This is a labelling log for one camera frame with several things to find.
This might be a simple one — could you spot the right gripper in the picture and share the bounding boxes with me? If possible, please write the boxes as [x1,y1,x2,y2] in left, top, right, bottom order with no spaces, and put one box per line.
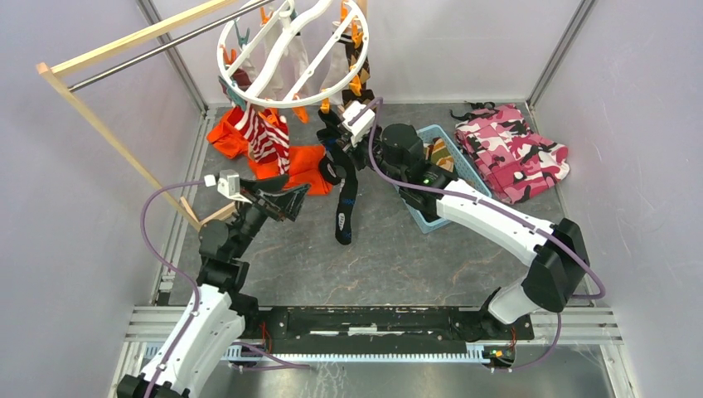
[338,126,405,187]

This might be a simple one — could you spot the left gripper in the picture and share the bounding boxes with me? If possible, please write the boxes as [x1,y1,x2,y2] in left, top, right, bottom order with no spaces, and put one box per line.
[231,173,310,257]

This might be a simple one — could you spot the black grey sock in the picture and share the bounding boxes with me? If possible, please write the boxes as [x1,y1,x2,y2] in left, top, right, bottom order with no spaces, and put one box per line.
[316,109,345,149]
[318,147,358,245]

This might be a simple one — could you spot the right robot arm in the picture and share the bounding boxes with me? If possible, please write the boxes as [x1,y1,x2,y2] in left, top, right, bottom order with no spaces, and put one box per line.
[337,122,589,338]

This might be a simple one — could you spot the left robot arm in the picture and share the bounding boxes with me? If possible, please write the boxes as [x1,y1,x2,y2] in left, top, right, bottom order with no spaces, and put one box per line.
[116,170,311,397]

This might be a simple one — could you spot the white round clip hanger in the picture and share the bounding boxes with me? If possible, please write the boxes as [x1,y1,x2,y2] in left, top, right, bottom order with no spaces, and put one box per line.
[216,1,370,109]

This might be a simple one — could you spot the orange cloth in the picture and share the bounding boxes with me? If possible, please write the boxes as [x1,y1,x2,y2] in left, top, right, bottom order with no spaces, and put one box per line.
[206,106,332,196]

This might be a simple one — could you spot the red white striped sock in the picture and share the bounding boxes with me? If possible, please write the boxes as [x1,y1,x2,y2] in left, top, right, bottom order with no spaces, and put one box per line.
[232,105,290,174]

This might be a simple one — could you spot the light blue laundry basket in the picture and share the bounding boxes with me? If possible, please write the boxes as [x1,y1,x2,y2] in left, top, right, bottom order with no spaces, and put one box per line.
[405,124,492,234]

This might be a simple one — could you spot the pink camouflage trousers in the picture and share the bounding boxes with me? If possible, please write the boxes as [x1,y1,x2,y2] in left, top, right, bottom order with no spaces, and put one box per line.
[449,102,570,204]

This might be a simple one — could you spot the metal hanging rod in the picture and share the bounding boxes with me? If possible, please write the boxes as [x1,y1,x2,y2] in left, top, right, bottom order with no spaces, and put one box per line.
[68,0,273,92]

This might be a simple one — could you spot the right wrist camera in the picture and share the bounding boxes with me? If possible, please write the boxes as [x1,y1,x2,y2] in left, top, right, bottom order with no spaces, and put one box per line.
[342,101,376,148]

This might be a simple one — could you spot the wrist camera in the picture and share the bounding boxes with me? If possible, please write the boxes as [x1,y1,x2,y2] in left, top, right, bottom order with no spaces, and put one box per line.
[342,101,376,148]
[203,170,251,203]

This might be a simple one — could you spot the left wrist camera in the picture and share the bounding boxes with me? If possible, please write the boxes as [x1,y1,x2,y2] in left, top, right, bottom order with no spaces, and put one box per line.
[203,170,251,203]

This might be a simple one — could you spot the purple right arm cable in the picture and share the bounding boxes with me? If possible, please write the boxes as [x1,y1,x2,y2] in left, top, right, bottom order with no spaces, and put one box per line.
[348,97,607,373]

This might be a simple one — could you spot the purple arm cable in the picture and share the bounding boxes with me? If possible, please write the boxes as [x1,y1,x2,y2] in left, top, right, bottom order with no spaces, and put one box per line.
[139,180,312,398]
[348,97,607,373]

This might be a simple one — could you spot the wooden drying rack frame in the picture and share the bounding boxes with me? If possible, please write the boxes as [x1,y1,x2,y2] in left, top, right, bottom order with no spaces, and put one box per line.
[35,0,369,232]

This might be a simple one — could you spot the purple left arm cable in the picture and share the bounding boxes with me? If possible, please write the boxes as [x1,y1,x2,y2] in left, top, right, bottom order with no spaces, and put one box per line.
[139,180,312,398]

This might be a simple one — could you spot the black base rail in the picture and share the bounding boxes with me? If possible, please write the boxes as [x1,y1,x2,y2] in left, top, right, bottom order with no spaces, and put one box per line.
[215,306,535,367]

